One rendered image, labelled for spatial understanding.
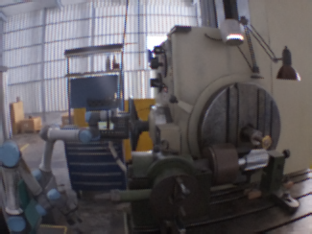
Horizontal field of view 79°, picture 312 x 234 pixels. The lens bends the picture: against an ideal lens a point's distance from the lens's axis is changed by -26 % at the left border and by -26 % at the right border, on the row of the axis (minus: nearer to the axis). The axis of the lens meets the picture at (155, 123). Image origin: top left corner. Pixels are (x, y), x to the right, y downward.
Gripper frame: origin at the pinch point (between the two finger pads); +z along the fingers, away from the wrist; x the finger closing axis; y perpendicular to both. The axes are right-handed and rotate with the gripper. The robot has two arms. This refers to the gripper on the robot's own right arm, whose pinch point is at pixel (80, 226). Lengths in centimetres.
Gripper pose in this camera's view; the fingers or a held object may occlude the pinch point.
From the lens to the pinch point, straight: 156.0
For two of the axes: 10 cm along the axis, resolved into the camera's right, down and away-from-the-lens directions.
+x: 2.8, 2.9, -9.1
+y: -8.8, 4.5, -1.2
